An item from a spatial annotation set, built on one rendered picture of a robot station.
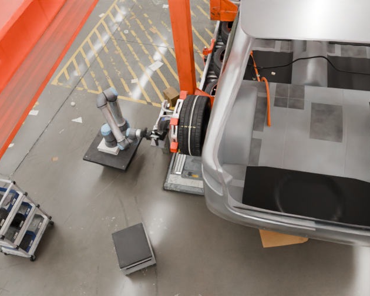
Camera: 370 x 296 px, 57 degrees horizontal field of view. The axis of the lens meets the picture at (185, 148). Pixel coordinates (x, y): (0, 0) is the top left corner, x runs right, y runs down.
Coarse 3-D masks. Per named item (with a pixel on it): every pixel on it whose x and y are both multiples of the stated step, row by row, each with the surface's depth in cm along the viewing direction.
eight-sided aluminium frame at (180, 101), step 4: (180, 100) 356; (176, 104) 354; (180, 104) 353; (176, 108) 350; (180, 108) 350; (176, 112) 352; (180, 112) 351; (176, 116) 345; (172, 128) 348; (176, 128) 347; (172, 132) 349; (176, 132) 348; (172, 136) 349; (176, 136) 348; (172, 140) 355; (176, 140) 353
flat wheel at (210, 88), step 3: (213, 81) 455; (216, 81) 454; (210, 84) 452; (213, 84) 452; (216, 84) 452; (207, 87) 450; (210, 87) 449; (213, 87) 449; (216, 87) 454; (207, 90) 446; (210, 90) 446; (213, 90) 452; (207, 93) 443; (210, 93) 443; (213, 93) 457; (213, 96) 443
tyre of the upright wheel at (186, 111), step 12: (192, 96) 355; (204, 96) 357; (192, 108) 341; (204, 108) 341; (180, 120) 339; (192, 120) 337; (180, 132) 341; (192, 132) 338; (180, 144) 348; (192, 144) 344
